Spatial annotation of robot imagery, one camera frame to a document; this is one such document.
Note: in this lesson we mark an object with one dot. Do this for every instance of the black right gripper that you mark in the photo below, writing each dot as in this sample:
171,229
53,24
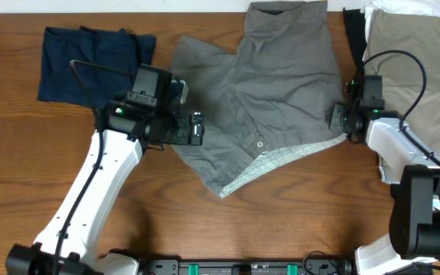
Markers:
334,123

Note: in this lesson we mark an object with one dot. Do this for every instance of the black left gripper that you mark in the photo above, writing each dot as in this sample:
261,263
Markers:
182,134

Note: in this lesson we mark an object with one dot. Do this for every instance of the grey shorts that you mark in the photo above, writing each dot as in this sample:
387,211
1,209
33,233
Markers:
266,105

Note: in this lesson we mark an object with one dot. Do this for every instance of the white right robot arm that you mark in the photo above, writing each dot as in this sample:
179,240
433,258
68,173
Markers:
412,244

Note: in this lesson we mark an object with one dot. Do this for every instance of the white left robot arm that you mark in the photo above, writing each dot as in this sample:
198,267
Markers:
68,244

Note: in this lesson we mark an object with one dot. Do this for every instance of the khaki shorts on pile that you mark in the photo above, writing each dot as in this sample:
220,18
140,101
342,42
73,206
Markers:
418,84

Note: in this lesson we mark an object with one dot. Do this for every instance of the folded navy blue garment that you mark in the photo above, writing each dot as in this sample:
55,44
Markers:
101,63

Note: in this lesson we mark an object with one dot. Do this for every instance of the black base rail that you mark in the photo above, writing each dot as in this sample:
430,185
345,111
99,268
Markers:
312,265

